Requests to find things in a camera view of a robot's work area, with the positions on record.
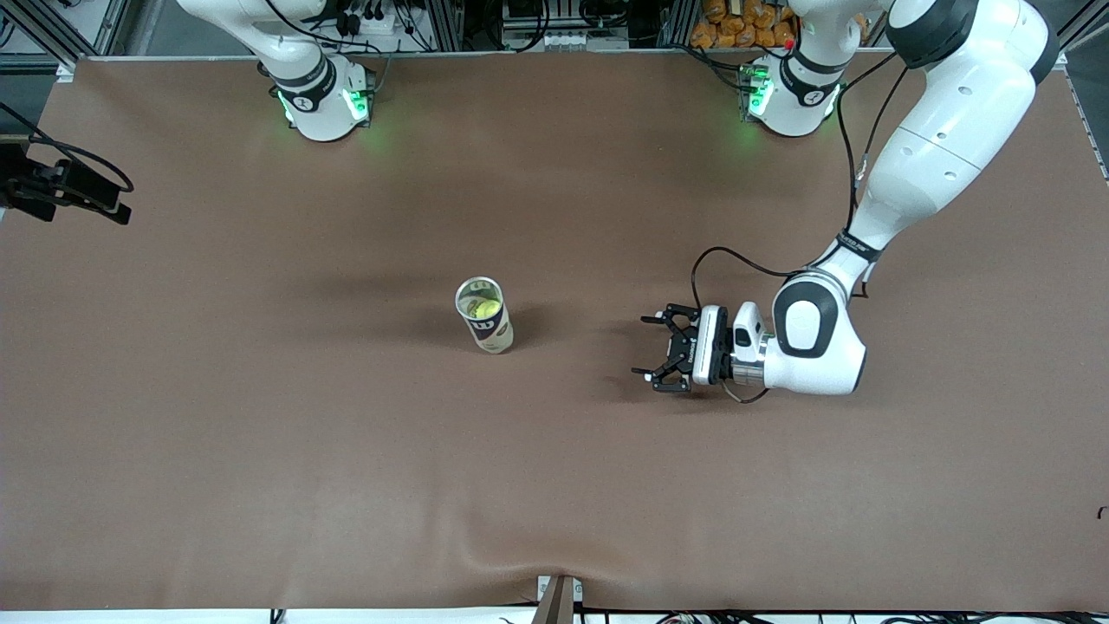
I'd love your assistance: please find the brown table mat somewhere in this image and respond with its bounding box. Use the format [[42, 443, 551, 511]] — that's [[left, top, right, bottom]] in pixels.
[[0, 48, 1109, 612]]

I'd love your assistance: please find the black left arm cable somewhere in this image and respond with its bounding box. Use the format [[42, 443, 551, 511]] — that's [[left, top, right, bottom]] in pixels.
[[691, 52, 909, 406]]

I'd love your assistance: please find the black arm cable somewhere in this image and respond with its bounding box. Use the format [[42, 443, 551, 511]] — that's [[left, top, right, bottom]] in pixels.
[[691, 52, 909, 406], [0, 102, 134, 192]]

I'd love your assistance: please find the bag of orange items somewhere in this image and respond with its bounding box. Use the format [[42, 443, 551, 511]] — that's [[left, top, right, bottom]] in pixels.
[[691, 0, 867, 49]]

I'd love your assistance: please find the grey electronics rack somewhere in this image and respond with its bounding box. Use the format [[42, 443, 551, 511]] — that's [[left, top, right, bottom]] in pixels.
[[503, 0, 632, 51]]

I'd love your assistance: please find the white blue tennis ball can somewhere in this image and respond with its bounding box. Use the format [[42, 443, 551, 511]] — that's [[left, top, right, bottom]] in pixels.
[[455, 276, 515, 355]]

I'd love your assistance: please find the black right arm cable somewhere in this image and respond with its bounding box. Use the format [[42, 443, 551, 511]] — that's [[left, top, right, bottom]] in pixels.
[[0, 102, 134, 192]]

